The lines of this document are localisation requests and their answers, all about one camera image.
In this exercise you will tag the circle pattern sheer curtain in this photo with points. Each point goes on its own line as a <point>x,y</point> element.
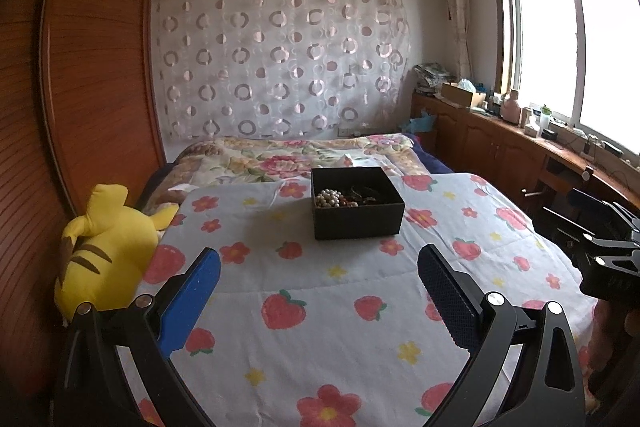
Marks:
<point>279,69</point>

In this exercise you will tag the yellow striped plush toy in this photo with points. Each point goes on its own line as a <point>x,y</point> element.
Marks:
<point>106,251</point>

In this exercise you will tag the floral quilt blanket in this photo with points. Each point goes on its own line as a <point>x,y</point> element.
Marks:
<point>220,161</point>

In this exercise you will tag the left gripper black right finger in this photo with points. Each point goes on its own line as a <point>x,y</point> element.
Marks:
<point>546,387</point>

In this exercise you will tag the strawberry flower print bedsheet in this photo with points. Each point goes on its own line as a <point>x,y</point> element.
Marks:
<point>300,332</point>

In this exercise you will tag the black jewelry box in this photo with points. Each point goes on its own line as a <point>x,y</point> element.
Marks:
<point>354,203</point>

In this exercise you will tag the pink bottle on cabinet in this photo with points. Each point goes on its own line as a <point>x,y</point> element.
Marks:
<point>510,110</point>

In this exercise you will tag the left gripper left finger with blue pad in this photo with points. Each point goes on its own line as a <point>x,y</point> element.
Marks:
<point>95,389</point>

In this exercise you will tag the window with wooden frame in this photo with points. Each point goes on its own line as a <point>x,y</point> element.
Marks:
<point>577,61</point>

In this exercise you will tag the wooden wardrobe door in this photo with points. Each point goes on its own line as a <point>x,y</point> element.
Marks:
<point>77,109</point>

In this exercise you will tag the cardboard tissue box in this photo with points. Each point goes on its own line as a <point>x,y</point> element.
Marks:
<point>452,93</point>

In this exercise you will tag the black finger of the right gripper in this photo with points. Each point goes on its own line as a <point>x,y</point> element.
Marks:
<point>565,233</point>
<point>587,201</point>

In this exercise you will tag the long wooden side cabinet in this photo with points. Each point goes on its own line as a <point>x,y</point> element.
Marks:
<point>531,172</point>

